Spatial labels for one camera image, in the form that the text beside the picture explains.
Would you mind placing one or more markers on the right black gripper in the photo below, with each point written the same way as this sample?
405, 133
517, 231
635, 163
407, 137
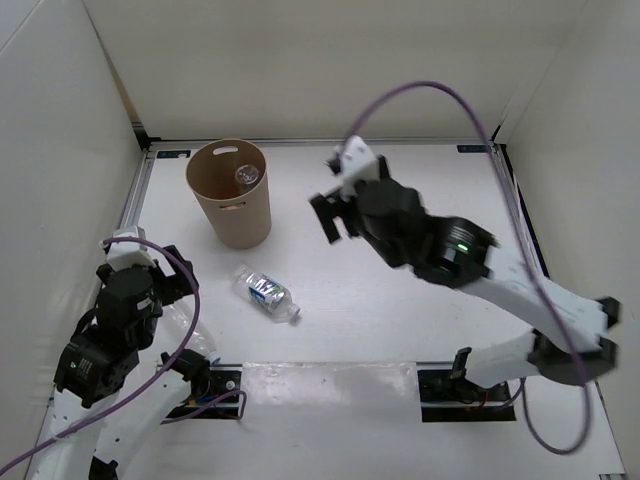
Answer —
327, 208

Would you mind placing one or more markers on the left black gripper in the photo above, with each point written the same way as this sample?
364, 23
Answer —
177, 283

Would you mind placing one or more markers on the clear unlabelled plastic bottle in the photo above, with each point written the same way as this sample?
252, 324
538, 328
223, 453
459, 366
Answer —
177, 320

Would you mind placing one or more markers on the blue label plastic bottle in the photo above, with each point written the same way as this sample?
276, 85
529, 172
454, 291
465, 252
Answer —
247, 177

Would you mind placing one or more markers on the green blue label bottle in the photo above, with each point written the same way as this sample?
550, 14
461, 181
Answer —
268, 295

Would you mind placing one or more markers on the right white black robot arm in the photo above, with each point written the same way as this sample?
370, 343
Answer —
567, 342

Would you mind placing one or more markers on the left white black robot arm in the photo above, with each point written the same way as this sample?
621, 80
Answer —
93, 433

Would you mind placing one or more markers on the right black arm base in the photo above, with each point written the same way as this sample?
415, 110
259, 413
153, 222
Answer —
444, 400

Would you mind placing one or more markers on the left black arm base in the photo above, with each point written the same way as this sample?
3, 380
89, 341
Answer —
223, 398

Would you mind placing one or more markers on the tan cylindrical waste bin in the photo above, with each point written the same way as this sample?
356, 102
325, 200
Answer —
239, 221

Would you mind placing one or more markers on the right blue corner sticker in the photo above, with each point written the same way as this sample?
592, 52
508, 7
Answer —
472, 148

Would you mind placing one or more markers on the blue corner sticker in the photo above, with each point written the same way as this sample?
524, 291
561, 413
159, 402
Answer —
173, 154
472, 148

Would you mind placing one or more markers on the left blue corner sticker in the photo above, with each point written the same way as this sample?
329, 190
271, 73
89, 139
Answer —
173, 154

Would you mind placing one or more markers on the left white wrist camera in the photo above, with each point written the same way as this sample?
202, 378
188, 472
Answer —
123, 255

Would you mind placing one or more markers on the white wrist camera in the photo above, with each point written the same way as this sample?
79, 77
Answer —
123, 255
353, 162

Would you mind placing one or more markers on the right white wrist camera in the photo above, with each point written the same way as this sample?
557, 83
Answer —
353, 162

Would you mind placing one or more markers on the left aluminium frame rail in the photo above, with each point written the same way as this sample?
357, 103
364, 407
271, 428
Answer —
129, 223

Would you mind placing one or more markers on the aluminium frame rail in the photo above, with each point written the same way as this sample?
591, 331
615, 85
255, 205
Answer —
531, 239
129, 223

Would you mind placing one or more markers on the right aluminium frame rail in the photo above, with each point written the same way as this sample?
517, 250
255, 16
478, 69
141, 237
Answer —
531, 239

